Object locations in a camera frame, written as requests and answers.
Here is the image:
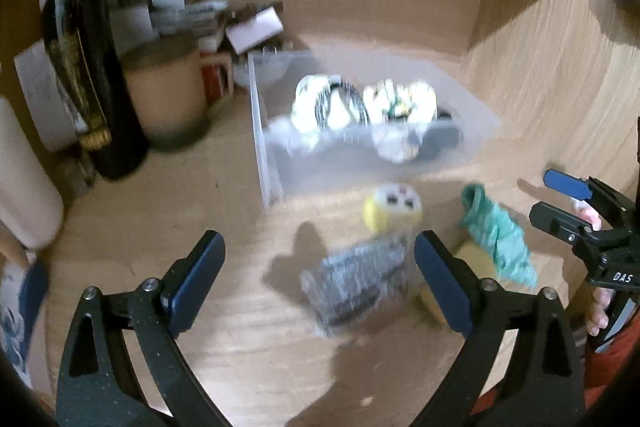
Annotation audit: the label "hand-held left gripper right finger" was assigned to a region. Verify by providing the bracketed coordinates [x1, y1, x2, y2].
[414, 230, 586, 427]

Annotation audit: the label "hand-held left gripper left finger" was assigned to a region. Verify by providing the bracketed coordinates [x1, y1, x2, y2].
[56, 230, 233, 427]

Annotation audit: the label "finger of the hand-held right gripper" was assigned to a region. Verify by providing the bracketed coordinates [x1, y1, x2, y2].
[529, 201, 597, 244]
[543, 169, 640, 229]

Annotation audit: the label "grey striped socks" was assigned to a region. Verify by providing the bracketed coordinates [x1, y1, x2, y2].
[299, 234, 417, 339]

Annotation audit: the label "clear plastic bin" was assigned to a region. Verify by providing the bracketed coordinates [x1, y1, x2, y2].
[248, 49, 503, 208]

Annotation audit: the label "person's right hand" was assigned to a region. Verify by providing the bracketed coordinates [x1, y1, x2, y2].
[588, 289, 615, 339]

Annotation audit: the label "yellow white rolled sock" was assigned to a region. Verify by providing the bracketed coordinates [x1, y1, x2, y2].
[362, 184, 424, 234]

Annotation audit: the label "white grey sock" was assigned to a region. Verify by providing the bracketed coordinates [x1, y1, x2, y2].
[374, 121, 462, 164]

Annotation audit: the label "blue white printed pack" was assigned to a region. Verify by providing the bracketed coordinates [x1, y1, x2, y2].
[0, 251, 51, 389]

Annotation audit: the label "brown mug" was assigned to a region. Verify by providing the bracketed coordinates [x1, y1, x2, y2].
[119, 38, 236, 152]

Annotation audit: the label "white yellow green sock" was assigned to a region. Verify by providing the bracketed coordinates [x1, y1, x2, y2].
[362, 79, 439, 124]

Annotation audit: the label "red box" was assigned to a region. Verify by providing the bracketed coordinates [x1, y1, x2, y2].
[199, 51, 237, 104]

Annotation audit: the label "white plastic bottle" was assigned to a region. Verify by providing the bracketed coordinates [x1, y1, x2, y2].
[0, 96, 66, 251]

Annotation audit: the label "white black striped sock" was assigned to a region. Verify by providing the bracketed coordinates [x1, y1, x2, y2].
[291, 75, 372, 148]

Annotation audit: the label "glass bowl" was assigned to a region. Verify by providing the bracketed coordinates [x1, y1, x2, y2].
[234, 51, 295, 88]

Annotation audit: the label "dark glass bottle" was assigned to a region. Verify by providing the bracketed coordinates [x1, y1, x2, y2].
[41, 0, 149, 181]

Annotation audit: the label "white paper roll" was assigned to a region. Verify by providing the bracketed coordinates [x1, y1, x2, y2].
[13, 39, 82, 152]

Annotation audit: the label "white cardboard box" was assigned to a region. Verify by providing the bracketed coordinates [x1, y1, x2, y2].
[224, 6, 284, 56]

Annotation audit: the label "stack of printed papers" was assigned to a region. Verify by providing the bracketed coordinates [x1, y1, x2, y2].
[99, 0, 231, 48]

